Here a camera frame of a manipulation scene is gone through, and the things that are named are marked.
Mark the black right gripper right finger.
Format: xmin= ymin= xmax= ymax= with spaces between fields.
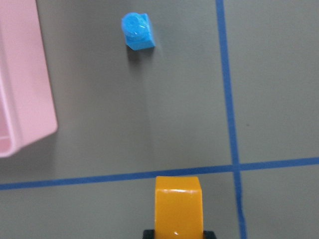
xmin=203 ymin=231 xmax=215 ymax=239

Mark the orange sloped block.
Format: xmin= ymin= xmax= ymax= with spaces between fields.
xmin=155 ymin=176 xmax=204 ymax=239

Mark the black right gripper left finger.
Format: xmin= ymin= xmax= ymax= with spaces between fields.
xmin=143 ymin=230 xmax=155 ymax=239

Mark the pink plastic box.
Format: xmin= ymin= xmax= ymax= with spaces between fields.
xmin=0 ymin=0 xmax=58 ymax=158

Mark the small blue block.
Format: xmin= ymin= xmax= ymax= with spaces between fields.
xmin=121 ymin=12 xmax=156 ymax=51

